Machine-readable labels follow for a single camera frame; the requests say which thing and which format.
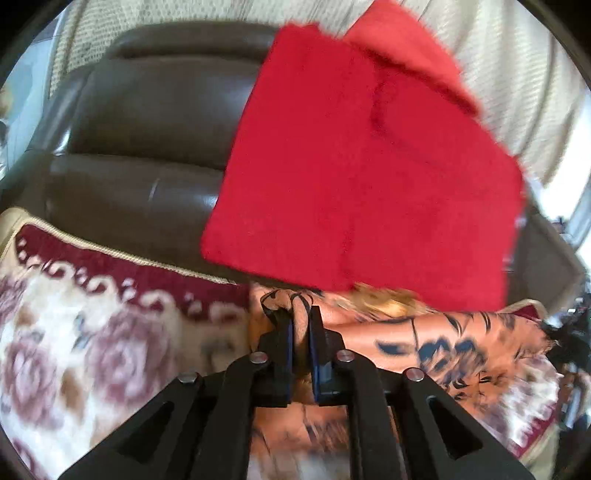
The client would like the floral plush blanket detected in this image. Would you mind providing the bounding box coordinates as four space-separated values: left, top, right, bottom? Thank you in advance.
0 208 571 480

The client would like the white dotted cloth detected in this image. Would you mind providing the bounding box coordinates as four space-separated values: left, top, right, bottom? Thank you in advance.
48 0 589 185

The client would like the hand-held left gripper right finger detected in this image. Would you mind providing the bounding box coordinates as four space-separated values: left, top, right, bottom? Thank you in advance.
307 306 536 480

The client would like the orange floral garment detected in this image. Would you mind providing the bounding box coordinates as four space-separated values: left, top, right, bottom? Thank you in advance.
247 281 555 480

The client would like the brown leather sofa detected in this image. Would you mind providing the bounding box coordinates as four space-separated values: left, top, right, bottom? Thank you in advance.
28 23 585 310

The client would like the red cloth garment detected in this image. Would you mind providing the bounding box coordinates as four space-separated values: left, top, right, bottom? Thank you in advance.
201 0 527 312

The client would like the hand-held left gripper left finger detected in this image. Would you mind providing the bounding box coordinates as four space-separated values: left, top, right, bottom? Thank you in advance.
58 318 295 480

